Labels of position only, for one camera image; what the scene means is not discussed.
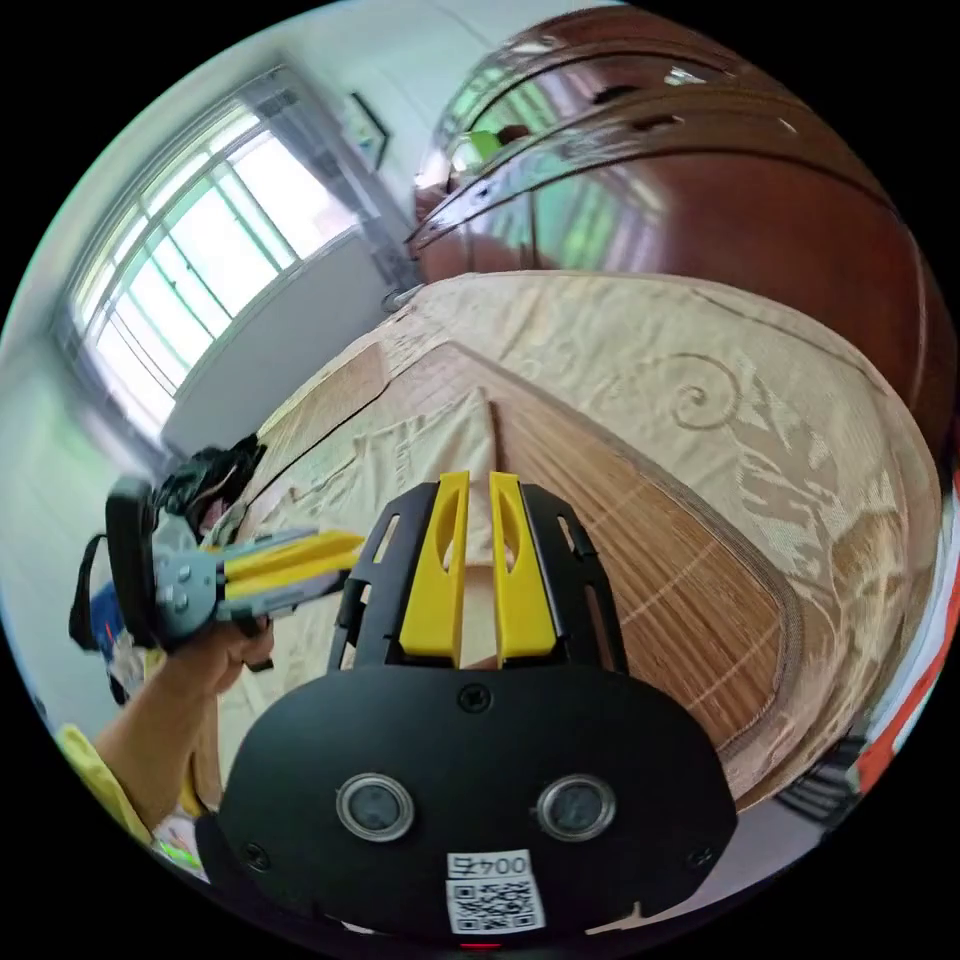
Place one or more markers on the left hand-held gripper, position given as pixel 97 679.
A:
pixel 184 581

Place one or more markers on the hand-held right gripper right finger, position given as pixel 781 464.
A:
pixel 526 600

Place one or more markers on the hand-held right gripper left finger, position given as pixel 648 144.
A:
pixel 433 600

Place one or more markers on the beige t-shirt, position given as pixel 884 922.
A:
pixel 420 465

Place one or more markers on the person's left forearm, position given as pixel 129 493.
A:
pixel 154 750

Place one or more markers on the person's left hand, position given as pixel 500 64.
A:
pixel 217 664

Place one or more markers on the pile of clothes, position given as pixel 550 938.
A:
pixel 225 461

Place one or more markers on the bed with woven mat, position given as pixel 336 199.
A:
pixel 675 592

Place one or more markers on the person's body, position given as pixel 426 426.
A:
pixel 97 784

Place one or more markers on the window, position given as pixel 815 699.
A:
pixel 195 247

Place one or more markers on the brown wooden headboard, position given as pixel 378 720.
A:
pixel 787 187

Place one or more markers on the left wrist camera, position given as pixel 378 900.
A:
pixel 131 562

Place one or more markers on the framed wall picture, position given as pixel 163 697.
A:
pixel 370 129

